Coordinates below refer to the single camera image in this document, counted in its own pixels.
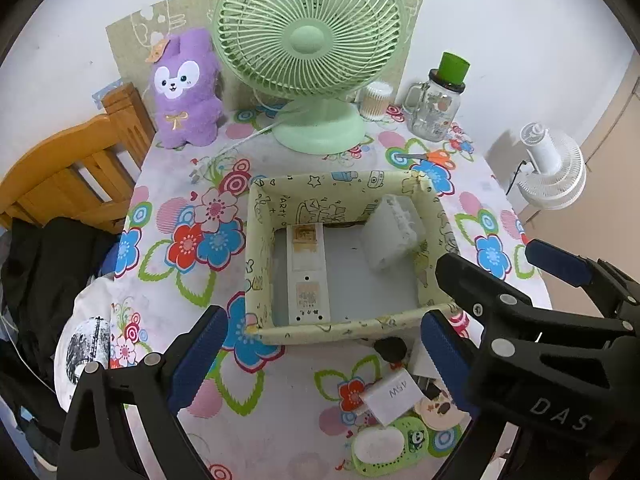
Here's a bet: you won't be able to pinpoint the glass mug jar green lid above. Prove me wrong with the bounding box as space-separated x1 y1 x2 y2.
402 51 472 142

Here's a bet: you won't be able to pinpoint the key with black fob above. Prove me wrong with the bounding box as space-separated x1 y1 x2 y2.
375 337 407 363

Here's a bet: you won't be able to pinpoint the cotton swab jar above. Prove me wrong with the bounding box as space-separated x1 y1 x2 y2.
360 81 396 121

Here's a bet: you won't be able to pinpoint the green patterned storage box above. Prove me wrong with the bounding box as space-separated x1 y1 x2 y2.
244 170 461 346

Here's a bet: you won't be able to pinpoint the white power strip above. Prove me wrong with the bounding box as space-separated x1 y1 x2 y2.
286 224 332 325

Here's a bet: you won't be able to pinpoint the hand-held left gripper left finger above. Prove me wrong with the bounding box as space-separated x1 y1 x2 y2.
57 304 229 480

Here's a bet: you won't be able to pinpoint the beige bunny print wall mat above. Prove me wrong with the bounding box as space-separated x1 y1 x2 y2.
105 0 423 111

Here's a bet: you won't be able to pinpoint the black clothing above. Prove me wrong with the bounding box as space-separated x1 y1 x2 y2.
0 217 121 471

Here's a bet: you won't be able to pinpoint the small white plug adapter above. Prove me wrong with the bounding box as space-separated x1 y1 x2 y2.
407 337 441 378

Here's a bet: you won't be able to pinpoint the orange handled scissors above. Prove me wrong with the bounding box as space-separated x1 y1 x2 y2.
409 149 452 170

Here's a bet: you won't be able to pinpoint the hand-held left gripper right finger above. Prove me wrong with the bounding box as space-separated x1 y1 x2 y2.
420 309 521 480

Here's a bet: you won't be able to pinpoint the purple plush bunny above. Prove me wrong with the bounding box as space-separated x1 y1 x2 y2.
146 27 224 150

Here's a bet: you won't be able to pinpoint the blue packet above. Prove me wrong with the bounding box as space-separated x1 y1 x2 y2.
92 80 123 106

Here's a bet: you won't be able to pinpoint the white charger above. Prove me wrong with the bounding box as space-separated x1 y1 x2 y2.
356 370 426 426

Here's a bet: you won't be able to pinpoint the green desk fan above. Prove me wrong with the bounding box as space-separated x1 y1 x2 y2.
211 0 405 155

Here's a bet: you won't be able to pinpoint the translucent white adapter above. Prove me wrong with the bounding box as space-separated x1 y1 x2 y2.
361 196 427 272

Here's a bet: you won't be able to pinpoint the black fan cable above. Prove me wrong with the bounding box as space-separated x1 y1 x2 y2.
505 160 528 196

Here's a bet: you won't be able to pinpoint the wooden chair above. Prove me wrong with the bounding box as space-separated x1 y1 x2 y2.
0 82 157 233

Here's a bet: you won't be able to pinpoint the white cloth with black print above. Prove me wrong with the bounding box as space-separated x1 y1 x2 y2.
52 275 131 411

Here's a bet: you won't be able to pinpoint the green panda compact case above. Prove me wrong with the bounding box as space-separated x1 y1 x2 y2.
350 415 431 478

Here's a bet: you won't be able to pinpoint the white fan cable with plug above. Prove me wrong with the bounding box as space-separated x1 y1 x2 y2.
190 97 321 183

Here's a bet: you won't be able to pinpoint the white floor fan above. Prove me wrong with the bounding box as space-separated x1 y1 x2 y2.
515 121 587 210

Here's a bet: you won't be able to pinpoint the floral tablecloth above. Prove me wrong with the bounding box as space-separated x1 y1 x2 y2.
107 102 553 480

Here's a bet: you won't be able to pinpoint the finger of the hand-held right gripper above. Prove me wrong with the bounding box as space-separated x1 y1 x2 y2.
435 253 540 333
525 239 640 317

